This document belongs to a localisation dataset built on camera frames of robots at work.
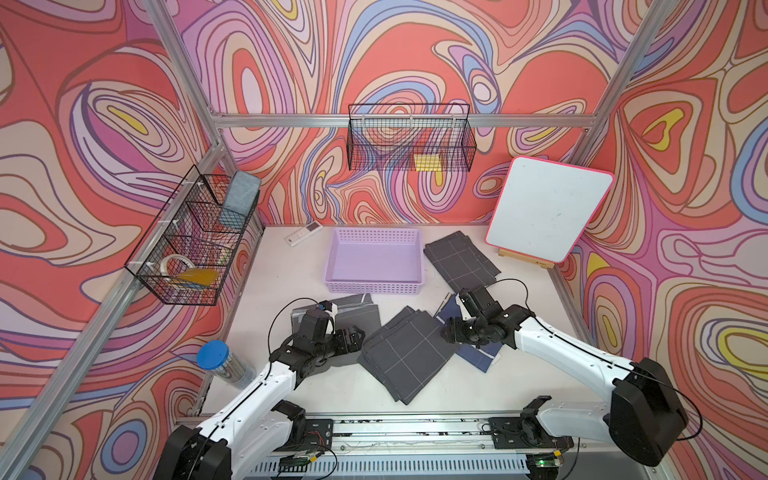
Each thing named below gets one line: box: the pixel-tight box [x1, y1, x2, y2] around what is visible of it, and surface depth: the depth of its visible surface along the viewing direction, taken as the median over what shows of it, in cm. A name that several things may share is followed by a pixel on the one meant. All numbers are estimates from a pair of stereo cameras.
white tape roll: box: [160, 254, 196, 278], surface depth 70 cm
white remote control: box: [284, 220, 324, 247], surface depth 118 cm
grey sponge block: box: [219, 170, 261, 230], surface depth 82 cm
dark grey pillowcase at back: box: [424, 231, 501, 293], surface depth 110 cm
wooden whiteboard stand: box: [498, 248, 555, 269], surface depth 106 cm
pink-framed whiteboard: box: [485, 156, 615, 264], surface depth 91 cm
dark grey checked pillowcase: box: [357, 305, 458, 405], surface depth 88 cm
